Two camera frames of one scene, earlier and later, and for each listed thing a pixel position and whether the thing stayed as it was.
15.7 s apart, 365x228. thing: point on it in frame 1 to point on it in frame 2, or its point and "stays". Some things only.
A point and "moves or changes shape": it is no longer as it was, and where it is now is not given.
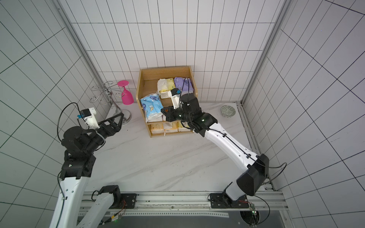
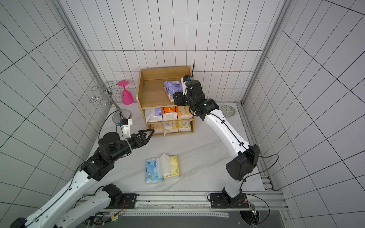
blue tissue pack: x=152 y=105 to x=151 y=176
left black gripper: x=112 y=131 to x=143 y=140
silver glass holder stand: x=106 y=92 stays
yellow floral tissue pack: x=164 y=85 to x=168 y=166
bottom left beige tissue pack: x=157 y=128 stays
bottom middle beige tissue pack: x=170 y=127 stays
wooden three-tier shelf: x=154 y=85 stays
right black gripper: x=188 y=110 to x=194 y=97
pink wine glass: x=127 y=98 stays
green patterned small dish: x=227 y=111 stays
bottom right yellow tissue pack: x=181 y=128 stays
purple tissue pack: x=186 y=86 moves or changes shape
